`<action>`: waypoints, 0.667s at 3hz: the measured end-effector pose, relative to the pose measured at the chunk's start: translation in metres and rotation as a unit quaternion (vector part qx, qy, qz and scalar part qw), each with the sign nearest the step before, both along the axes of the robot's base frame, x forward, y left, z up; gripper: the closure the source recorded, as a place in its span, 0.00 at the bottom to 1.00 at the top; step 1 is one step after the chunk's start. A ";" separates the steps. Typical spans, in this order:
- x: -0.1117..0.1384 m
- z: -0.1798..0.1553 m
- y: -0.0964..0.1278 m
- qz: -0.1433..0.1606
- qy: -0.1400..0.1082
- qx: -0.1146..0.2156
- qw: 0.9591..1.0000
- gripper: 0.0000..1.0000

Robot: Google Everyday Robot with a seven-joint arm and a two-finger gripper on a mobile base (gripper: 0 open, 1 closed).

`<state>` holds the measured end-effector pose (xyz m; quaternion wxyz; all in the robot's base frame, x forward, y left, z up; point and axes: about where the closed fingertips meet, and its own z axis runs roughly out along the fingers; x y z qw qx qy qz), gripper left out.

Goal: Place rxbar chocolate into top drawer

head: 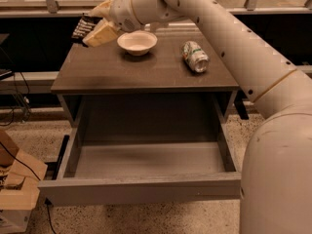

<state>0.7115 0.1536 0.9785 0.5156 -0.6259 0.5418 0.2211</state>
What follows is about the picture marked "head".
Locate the black cable on floor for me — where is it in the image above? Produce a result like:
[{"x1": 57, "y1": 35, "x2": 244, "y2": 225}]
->
[{"x1": 0, "y1": 141, "x2": 58, "y2": 234}]

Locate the dark equipment with cables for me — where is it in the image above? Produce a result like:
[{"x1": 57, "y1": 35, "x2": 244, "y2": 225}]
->
[{"x1": 0, "y1": 32, "x2": 32, "y2": 127}]

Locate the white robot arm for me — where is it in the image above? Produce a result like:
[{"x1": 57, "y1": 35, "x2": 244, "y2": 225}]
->
[{"x1": 89, "y1": 0, "x2": 312, "y2": 234}]

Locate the crushed green white can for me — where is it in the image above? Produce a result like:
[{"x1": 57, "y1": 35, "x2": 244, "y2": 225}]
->
[{"x1": 181, "y1": 41, "x2": 210, "y2": 73}]

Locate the grey cabinet with dark top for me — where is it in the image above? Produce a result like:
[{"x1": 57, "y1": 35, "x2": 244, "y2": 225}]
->
[{"x1": 52, "y1": 25, "x2": 239, "y2": 131}]

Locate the cardboard boxes stack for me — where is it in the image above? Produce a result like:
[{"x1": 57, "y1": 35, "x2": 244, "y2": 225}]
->
[{"x1": 0, "y1": 131, "x2": 47, "y2": 234}]

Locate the open grey top drawer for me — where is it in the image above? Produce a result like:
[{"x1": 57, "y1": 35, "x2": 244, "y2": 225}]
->
[{"x1": 39, "y1": 124, "x2": 241, "y2": 206}]

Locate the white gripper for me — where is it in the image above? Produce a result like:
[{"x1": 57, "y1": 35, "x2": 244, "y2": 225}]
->
[{"x1": 83, "y1": 0, "x2": 143, "y2": 47}]

